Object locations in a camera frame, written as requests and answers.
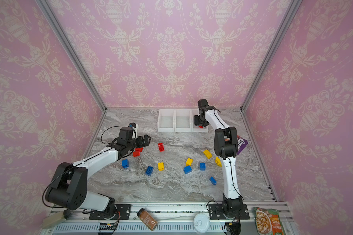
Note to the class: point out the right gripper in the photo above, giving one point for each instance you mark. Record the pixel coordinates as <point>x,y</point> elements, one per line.
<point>198,119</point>

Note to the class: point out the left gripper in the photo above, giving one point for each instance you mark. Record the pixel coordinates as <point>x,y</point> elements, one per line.
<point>146,142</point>

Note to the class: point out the red long lego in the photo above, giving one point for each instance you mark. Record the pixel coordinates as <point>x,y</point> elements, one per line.
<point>161,147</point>

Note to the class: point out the yellow long lego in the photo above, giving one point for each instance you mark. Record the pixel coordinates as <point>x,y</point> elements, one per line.
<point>208,154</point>

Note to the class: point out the blue square lego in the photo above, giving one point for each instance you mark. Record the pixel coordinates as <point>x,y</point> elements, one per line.
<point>202,167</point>

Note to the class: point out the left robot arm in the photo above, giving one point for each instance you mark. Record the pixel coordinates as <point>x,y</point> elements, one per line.
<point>68,188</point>

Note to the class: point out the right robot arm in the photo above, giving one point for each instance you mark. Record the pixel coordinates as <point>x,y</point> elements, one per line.
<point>226,148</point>

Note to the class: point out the white right bin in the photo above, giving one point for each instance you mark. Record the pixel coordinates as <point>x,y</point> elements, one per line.
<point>196,129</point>

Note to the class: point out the white bin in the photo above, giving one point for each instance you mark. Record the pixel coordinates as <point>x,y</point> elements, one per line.
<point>165,121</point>
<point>183,120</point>
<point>196,129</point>

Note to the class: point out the white middle bin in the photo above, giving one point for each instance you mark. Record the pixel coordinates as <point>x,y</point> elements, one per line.
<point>183,120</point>

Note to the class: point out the white left bin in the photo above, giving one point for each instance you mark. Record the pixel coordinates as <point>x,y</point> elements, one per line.
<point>165,121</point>

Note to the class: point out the blue long lego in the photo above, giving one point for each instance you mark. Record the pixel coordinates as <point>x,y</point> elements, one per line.
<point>149,170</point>

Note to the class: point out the blue lego left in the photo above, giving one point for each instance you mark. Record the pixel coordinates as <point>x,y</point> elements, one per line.
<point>125,163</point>

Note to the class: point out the yellow lego center right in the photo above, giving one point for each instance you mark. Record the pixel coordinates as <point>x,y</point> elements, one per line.
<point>189,161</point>

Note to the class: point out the yellow lego far right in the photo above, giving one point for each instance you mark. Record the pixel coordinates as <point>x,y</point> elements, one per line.
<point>218,161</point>

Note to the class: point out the blue lego center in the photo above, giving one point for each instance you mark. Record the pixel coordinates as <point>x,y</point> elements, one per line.
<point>187,169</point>

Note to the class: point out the purple candy bag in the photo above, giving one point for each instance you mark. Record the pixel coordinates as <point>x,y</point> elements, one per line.
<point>242,144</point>

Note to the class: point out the blue lego front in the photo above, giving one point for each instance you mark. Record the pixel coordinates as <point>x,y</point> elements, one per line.
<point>213,181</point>

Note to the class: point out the brown spice jar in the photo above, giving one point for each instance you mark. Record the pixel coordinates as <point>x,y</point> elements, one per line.
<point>147,219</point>

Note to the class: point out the white round lid can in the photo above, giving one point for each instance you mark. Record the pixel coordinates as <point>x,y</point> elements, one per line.
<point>201,223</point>

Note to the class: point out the food packet bag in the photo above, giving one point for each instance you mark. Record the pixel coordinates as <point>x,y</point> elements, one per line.
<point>268,222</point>

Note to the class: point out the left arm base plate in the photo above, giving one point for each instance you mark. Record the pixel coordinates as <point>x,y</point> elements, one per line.
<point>121,211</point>

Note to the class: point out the aluminium front rail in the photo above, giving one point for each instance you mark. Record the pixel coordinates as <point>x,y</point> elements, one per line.
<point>173,218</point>

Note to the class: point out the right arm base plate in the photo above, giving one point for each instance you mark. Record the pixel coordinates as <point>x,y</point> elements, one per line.
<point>216,212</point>

